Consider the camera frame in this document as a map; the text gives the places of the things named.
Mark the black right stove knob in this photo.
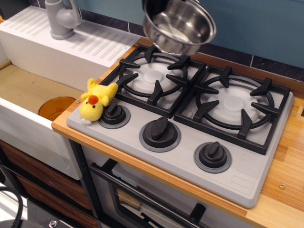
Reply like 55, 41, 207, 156
194, 142, 232, 174

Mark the black braided cable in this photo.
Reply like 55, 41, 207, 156
0, 186, 24, 228

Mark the yellow stuffed duck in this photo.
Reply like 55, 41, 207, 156
79, 78, 119, 125

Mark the oven door with black handle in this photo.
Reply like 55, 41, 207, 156
89, 158, 214, 228

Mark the black left stove knob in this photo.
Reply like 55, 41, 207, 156
98, 102, 131, 129

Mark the black left burner grate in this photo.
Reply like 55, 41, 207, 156
101, 45, 206, 118

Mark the black right burner grate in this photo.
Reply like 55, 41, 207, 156
174, 66, 294, 155

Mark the black stove knob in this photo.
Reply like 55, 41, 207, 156
194, 142, 232, 174
98, 102, 131, 129
139, 117, 181, 153

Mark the grey toy faucet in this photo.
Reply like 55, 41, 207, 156
45, 0, 82, 40

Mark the grey toy stove top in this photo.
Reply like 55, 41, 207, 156
66, 44, 295, 209

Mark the black middle stove knob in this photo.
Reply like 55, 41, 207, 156
139, 117, 181, 153

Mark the white toy sink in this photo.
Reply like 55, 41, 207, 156
0, 6, 139, 180

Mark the wooden drawer cabinet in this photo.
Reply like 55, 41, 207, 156
0, 141, 100, 228

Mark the stainless steel pan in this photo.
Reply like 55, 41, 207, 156
142, 0, 217, 56

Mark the black burner grate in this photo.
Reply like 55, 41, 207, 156
174, 66, 294, 155
101, 45, 206, 118

